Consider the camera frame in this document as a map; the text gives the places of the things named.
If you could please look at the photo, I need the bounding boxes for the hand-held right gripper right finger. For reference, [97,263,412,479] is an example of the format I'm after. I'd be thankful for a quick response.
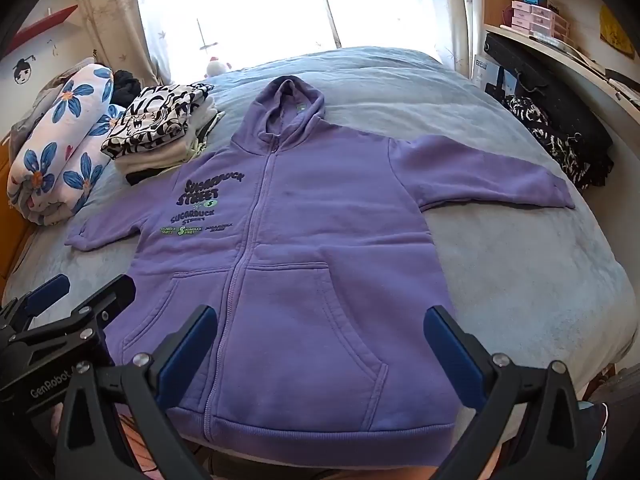
[422,304,608,480]

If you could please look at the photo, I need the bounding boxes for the cartoon face wall sticker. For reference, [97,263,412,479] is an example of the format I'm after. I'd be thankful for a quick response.
[11,57,35,86]

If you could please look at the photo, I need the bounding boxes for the white cardboard box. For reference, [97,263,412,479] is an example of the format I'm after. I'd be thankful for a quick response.
[471,52,518,96]

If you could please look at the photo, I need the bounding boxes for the wooden headboard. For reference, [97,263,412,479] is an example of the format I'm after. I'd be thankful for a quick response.
[0,150,36,281]

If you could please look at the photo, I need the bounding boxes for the purple zip hoodie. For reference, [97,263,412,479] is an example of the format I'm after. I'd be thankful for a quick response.
[65,76,577,448]

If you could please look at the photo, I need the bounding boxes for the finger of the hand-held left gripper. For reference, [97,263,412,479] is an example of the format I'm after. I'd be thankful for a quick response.
[0,274,71,333]
[0,274,137,361]

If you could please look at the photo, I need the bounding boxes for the white plush toy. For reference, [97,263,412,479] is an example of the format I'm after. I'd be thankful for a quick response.
[205,55,233,78]

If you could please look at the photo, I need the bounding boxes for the pink drawer organizer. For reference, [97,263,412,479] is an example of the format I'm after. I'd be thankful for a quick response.
[510,0,571,41]

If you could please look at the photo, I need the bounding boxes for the floral sheer curtain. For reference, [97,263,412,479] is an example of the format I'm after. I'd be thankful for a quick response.
[70,0,161,86]
[420,0,481,76]

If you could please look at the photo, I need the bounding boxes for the dark crumpled cloth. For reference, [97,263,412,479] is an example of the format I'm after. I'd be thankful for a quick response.
[111,69,146,106]

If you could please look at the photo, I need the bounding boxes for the pale yellow folded cloth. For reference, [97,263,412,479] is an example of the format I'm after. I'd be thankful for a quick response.
[185,110,226,163]

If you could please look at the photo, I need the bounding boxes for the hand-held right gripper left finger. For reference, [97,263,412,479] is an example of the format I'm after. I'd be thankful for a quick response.
[54,304,219,480]

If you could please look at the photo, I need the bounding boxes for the red wall shelf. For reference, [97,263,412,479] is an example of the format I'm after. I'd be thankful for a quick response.
[5,4,80,51]

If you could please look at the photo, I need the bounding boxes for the black and white patterned garment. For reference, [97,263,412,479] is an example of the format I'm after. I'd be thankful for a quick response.
[502,94,616,191]

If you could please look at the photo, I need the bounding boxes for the blue floral pillows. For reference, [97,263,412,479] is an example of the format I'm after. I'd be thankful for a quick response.
[7,62,128,226]

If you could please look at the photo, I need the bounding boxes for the black and white printed folded cloth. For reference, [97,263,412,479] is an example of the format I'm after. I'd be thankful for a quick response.
[100,82,216,161]

